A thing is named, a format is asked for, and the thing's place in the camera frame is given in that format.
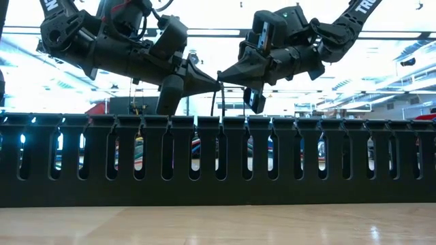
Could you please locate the white round column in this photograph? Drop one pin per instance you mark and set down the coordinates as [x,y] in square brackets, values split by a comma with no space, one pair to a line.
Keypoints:
[195,105]

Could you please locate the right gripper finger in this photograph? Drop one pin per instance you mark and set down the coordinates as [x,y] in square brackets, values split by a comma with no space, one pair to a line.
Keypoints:
[252,80]
[248,64]

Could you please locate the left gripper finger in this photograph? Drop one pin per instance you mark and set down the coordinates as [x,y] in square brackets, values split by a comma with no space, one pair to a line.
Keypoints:
[197,88]
[197,75]

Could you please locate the black cabinet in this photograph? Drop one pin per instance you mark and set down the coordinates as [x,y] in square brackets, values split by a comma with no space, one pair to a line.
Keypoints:
[122,105]

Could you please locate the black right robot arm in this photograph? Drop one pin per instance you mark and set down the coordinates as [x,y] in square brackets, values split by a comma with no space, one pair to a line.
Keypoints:
[340,37]

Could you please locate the red machine cover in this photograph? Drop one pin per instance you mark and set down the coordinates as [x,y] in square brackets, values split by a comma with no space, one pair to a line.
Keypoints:
[98,109]

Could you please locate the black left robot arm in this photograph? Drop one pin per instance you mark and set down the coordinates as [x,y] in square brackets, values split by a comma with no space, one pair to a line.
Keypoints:
[102,54]

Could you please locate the round black camera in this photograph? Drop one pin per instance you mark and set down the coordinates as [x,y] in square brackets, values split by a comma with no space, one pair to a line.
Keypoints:
[196,58]

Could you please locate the black dome security camera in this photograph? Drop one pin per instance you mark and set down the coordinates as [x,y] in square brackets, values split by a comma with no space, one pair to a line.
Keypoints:
[408,62]

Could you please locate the red and blue object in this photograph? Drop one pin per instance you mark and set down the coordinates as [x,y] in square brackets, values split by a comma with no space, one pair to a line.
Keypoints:
[425,116]

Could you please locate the long black zip tie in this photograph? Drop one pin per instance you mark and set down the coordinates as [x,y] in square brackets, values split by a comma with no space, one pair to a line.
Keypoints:
[223,102]

